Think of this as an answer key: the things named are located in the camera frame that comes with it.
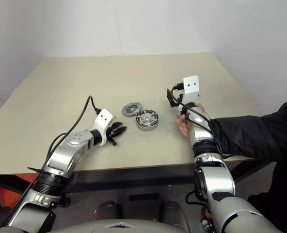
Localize black rotor silver spokes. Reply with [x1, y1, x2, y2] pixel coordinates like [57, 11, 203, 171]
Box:
[136, 110, 160, 127]

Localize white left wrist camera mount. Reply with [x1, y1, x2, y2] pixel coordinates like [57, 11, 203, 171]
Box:
[93, 108, 117, 140]

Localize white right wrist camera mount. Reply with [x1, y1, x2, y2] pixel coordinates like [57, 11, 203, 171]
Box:
[181, 75, 200, 105]

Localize silver motor stator housing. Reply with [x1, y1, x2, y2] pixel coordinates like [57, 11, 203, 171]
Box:
[135, 109, 161, 132]

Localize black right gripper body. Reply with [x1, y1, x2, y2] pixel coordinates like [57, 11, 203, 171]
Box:
[171, 90, 185, 107]

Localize black table frame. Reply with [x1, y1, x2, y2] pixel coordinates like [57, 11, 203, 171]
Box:
[0, 161, 279, 195]

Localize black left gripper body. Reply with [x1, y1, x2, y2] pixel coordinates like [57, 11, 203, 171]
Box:
[104, 122, 119, 147]

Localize grey cover plate with circuit board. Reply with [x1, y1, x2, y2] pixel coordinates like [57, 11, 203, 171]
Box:
[121, 101, 143, 117]

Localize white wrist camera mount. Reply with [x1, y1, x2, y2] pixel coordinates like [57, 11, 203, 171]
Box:
[93, 108, 117, 140]
[181, 75, 200, 105]

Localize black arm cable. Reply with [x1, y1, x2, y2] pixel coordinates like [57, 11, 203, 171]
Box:
[45, 96, 102, 168]
[171, 83, 234, 161]

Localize dark rounded shape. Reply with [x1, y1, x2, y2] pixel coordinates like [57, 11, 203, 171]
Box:
[158, 200, 190, 226]
[92, 200, 122, 223]

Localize grey robot torso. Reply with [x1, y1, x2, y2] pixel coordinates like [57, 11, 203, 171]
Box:
[0, 219, 222, 233]

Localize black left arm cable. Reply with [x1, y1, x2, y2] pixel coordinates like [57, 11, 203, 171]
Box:
[45, 96, 102, 168]

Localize black floor cable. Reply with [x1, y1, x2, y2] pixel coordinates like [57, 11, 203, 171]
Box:
[185, 190, 208, 209]

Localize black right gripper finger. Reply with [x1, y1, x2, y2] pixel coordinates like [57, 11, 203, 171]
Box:
[166, 88, 175, 107]

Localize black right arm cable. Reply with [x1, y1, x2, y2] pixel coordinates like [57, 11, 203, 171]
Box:
[171, 83, 234, 161]

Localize person's bare hand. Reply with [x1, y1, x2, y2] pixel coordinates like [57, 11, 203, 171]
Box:
[176, 103, 211, 138]

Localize orange object under table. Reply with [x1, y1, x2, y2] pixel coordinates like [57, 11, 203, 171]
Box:
[0, 173, 40, 209]

